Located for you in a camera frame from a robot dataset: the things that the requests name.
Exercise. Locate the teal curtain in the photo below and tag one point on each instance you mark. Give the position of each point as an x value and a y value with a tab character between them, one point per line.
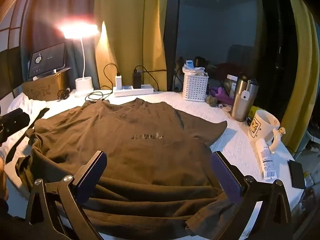
50	10

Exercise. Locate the white tag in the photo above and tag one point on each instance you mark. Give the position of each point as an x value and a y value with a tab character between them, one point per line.
245	95

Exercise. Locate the grey fuzzy ball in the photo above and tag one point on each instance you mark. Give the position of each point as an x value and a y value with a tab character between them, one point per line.
212	101

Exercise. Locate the white charger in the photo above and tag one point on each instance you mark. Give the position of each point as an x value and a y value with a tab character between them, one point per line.
118	81

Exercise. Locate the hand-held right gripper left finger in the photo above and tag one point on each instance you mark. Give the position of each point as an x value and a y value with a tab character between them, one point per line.
92	177

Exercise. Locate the white textured tablecloth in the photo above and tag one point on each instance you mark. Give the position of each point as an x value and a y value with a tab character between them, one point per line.
232	135

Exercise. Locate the steel tumbler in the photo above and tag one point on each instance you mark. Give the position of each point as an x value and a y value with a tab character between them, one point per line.
241	102

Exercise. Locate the cardboard box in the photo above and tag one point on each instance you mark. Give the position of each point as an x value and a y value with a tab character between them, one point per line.
45	87

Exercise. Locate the white desk lamp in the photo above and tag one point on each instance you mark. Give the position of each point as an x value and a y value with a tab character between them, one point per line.
84	86

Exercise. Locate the black monitor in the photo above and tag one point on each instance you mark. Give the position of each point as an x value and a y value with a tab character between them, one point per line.
8	75

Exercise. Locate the purple cloth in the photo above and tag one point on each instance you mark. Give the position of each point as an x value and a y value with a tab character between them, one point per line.
222	95

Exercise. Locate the black charger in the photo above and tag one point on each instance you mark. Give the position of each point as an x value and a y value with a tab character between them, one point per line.
137	80

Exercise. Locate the person's left forearm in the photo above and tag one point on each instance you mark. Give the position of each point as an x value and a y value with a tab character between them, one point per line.
2	180

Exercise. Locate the white power strip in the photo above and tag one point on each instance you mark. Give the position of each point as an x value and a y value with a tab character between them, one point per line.
140	90

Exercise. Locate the white tube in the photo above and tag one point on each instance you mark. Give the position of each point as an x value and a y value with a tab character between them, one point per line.
266	160

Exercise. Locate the yellow curtain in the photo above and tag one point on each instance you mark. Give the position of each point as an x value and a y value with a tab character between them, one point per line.
305	67
130	30

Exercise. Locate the black phone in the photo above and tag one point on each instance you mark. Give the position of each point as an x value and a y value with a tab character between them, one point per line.
296	173

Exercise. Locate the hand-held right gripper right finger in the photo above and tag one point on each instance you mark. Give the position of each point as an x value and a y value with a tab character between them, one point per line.
225	177

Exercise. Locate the glass jar with white lid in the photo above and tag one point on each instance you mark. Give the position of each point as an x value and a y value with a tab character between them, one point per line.
231	85

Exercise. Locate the white bear print mug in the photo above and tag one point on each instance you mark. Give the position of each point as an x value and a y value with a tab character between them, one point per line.
262	127

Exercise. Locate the yellow packet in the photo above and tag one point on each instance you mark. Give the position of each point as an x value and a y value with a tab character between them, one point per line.
253	111

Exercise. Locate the white plastic basket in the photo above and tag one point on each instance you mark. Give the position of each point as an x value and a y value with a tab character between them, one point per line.
195	87

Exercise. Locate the brown t-shirt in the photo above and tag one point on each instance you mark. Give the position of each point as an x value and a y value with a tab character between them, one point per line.
140	120

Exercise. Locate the white crumpled packets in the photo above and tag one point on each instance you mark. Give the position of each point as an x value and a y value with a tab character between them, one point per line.
193	67

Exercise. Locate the black display device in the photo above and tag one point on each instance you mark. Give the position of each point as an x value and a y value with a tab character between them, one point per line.
47	57

